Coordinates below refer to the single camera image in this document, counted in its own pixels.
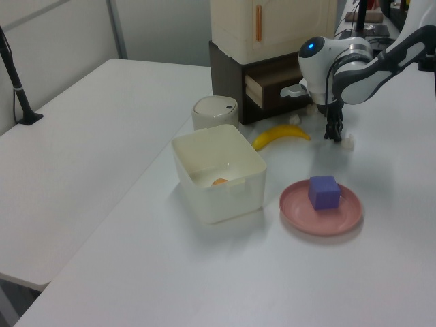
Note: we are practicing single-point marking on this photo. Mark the black clamped pole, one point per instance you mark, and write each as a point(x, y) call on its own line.
point(15, 81)

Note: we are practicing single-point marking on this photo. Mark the small white popcorn toy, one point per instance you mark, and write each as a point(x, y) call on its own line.
point(295, 119)
point(349, 143)
point(311, 109)

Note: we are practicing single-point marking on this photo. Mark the small white trash can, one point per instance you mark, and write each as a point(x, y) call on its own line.
point(214, 112)

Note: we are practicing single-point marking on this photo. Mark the small orange object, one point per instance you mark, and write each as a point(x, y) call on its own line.
point(219, 182)

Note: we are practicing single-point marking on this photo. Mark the black table clamp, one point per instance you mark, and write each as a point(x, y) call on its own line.
point(428, 61)

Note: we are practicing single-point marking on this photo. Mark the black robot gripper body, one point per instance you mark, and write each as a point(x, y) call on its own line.
point(328, 108)

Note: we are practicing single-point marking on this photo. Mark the purple cube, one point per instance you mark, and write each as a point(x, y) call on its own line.
point(323, 195)

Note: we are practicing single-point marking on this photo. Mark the pink plastic plate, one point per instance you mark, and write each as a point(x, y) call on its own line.
point(306, 218)

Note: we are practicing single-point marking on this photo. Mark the cream open plastic box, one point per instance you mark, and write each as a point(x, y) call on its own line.
point(225, 204)

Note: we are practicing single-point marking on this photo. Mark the dark brown drawer unit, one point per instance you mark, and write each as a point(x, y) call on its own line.
point(225, 75)

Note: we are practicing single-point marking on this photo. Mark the yellow toy banana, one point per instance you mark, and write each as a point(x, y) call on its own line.
point(272, 136)

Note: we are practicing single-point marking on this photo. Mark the grey metal partition post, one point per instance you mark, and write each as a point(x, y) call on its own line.
point(117, 27)

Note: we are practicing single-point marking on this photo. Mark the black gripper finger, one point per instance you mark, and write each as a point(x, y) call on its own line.
point(339, 127)
point(328, 126)

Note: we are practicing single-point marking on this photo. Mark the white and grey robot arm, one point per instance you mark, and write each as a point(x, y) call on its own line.
point(357, 85)

